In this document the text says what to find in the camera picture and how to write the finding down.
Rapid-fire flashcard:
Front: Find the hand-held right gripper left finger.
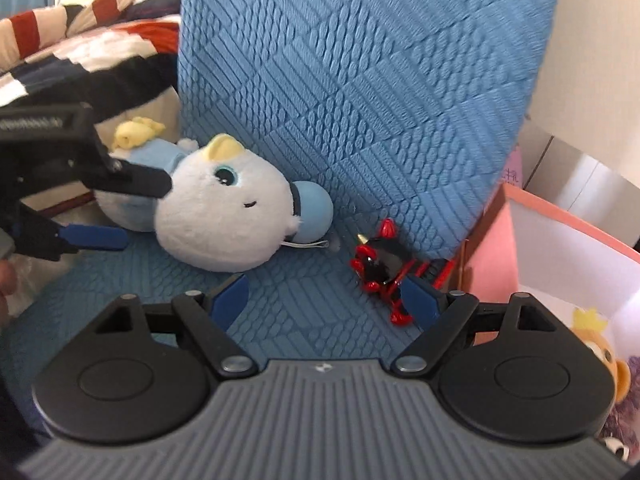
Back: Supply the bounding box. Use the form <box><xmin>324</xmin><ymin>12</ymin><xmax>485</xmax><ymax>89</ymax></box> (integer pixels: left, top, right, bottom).
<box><xmin>92</xmin><ymin>272</ymin><xmax>261</xmax><ymax>379</ymax></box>

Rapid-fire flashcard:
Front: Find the red and black toy figure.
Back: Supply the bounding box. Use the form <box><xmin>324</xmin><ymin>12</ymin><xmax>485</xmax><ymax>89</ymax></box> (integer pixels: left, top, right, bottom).
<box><xmin>349</xmin><ymin>217</ymin><xmax>426</xmax><ymax>327</ymax></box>

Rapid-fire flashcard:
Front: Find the floral cream cloth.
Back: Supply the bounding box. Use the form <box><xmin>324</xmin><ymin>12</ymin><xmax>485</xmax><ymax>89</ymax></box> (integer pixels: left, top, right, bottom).
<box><xmin>10</xmin><ymin>92</ymin><xmax>182</xmax><ymax>313</ymax></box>

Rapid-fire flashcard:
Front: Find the orange bear plush toy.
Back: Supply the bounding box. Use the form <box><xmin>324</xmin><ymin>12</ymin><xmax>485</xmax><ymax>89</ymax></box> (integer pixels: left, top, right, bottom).
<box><xmin>570</xmin><ymin>307</ymin><xmax>634</xmax><ymax>407</ymax></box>

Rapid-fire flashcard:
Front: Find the blue textured chair cushion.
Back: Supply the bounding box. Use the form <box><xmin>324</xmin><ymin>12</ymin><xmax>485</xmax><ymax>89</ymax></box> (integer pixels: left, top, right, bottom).
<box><xmin>5</xmin><ymin>0</ymin><xmax>564</xmax><ymax>363</ymax></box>

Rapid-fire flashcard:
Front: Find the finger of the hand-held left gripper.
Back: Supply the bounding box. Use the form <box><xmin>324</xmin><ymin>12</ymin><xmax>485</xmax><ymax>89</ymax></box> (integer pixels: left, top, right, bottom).
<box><xmin>15</xmin><ymin>204</ymin><xmax>129</xmax><ymax>262</ymax></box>
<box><xmin>94</xmin><ymin>157</ymin><xmax>174</xmax><ymax>199</ymax></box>

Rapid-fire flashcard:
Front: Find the large purple organza flower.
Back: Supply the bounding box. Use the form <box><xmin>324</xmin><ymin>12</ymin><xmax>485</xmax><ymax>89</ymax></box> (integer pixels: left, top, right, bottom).
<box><xmin>601</xmin><ymin>355</ymin><xmax>640</xmax><ymax>442</ymax></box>

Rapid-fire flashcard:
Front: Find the pink paper tag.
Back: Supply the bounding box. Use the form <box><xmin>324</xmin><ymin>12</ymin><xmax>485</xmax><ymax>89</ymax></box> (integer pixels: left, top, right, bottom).
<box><xmin>504</xmin><ymin>156</ymin><xmax>524</xmax><ymax>190</ymax></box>

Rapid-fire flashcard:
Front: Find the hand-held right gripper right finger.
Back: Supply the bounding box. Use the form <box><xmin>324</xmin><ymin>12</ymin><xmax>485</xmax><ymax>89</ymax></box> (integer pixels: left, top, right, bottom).
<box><xmin>390</xmin><ymin>278</ymin><xmax>558</xmax><ymax>378</ymax></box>

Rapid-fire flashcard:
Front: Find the person's left hand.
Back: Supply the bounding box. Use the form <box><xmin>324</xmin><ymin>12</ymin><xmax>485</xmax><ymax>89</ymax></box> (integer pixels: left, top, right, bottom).
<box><xmin>0</xmin><ymin>261</ymin><xmax>19</xmax><ymax>322</ymax></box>

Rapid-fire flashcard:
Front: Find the red white navy striped blanket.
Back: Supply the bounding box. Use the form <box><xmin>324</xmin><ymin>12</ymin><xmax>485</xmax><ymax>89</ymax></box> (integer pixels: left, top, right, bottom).
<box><xmin>0</xmin><ymin>0</ymin><xmax>184</xmax><ymax>127</ymax></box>

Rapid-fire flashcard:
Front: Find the black and white plush toy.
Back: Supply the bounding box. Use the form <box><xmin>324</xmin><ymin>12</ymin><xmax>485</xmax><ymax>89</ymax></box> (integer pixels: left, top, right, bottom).
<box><xmin>600</xmin><ymin>435</ymin><xmax>633</xmax><ymax>464</ymax></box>

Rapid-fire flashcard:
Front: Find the pink cardboard box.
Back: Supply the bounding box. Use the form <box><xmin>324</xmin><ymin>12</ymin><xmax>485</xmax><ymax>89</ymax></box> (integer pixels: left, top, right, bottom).
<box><xmin>449</xmin><ymin>182</ymin><xmax>640</xmax><ymax>463</ymax></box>

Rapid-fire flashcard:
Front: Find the white plush toy blue outfit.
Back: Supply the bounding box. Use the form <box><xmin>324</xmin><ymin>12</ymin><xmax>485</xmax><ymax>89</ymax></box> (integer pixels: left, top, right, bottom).
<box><xmin>94</xmin><ymin>116</ymin><xmax>335</xmax><ymax>274</ymax></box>

